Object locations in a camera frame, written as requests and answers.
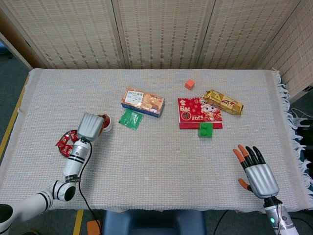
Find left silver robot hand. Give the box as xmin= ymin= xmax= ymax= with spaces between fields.
xmin=76 ymin=112 xmax=109 ymax=142

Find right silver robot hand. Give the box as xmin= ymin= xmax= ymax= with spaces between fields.
xmin=232 ymin=144 xmax=280 ymax=199

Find red desk calendar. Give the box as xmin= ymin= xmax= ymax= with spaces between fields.
xmin=177 ymin=96 xmax=224 ymax=130

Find small orange cube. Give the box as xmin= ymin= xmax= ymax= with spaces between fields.
xmin=184 ymin=78 xmax=196 ymax=91

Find orange and blue cookie box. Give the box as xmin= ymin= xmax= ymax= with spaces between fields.
xmin=121 ymin=87 xmax=166 ymax=118

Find white woven tablecloth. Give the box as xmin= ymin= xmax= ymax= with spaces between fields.
xmin=0 ymin=67 xmax=313 ymax=214

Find gold biscuit packet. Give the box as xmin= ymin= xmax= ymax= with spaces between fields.
xmin=202 ymin=89 xmax=245 ymax=117

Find orange block on floor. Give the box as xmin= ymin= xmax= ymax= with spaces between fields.
xmin=87 ymin=219 xmax=102 ymax=235

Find green foil sachet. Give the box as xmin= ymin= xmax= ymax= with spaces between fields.
xmin=118 ymin=108 xmax=145 ymax=132

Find red candies pile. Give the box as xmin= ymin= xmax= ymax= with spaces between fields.
xmin=58 ymin=131 xmax=79 ymax=158

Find green toy building block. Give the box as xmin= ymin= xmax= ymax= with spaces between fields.
xmin=197 ymin=121 xmax=214 ymax=138

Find woven rattan screen panel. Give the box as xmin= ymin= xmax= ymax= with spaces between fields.
xmin=112 ymin=0 xmax=216 ymax=70
xmin=0 ymin=0 xmax=127 ymax=70
xmin=197 ymin=0 xmax=302 ymax=70
xmin=255 ymin=0 xmax=313 ymax=103

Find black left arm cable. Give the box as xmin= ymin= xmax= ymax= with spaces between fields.
xmin=78 ymin=137 xmax=102 ymax=235

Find black floor cable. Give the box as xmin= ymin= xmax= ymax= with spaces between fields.
xmin=213 ymin=210 xmax=229 ymax=235

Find white paper cup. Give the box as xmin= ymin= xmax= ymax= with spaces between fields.
xmin=101 ymin=115 xmax=113 ymax=133

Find blue padded chair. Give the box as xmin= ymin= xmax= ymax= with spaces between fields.
xmin=102 ymin=210 xmax=207 ymax=235

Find thin black wrist wires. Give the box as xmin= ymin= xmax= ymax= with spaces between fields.
xmin=271 ymin=198 xmax=286 ymax=235

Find white clamp with cable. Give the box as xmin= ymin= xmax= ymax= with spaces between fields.
xmin=290 ymin=107 xmax=309 ymax=129

